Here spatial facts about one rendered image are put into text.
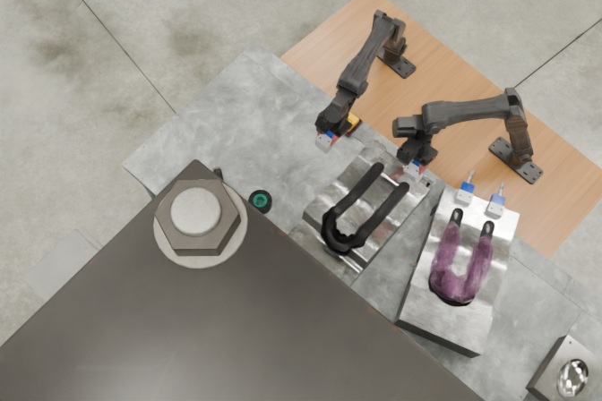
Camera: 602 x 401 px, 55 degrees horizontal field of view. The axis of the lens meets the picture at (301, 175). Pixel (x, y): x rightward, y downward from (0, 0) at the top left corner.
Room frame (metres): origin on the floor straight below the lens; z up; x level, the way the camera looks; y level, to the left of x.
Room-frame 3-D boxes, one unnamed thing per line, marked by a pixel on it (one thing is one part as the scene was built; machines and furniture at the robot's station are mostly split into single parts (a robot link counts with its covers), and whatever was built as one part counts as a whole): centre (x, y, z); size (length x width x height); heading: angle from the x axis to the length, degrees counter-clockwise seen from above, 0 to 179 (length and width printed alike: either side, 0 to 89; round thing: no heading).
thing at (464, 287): (0.48, -0.52, 0.90); 0.26 x 0.18 x 0.08; 159
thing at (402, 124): (0.83, -0.34, 1.14); 0.12 x 0.09 x 0.12; 96
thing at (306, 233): (0.63, -0.19, 0.87); 0.50 x 0.26 x 0.14; 142
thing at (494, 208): (0.71, -0.67, 0.86); 0.13 x 0.05 x 0.05; 159
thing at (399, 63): (1.30, -0.33, 0.84); 0.20 x 0.07 x 0.08; 47
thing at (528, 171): (0.89, -0.76, 0.84); 0.20 x 0.07 x 0.08; 47
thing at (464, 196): (0.75, -0.57, 0.86); 0.13 x 0.05 x 0.05; 159
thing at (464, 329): (0.48, -0.53, 0.86); 0.50 x 0.26 x 0.11; 159
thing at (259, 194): (0.68, 0.13, 0.82); 0.08 x 0.08 x 0.04
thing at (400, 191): (0.64, -0.21, 0.92); 0.35 x 0.16 x 0.09; 142
